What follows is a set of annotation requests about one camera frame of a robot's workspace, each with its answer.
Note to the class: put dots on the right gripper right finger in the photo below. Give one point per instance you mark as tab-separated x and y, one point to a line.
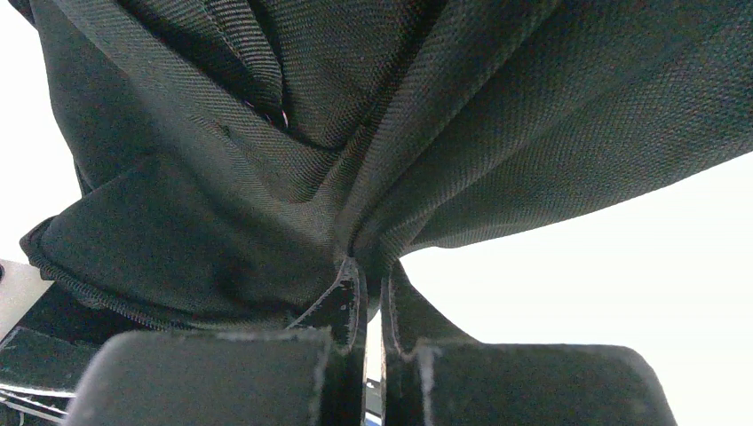
436	374

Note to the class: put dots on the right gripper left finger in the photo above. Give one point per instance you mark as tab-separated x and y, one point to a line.
310	373

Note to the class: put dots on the black student backpack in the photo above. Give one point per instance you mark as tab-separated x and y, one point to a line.
233	154

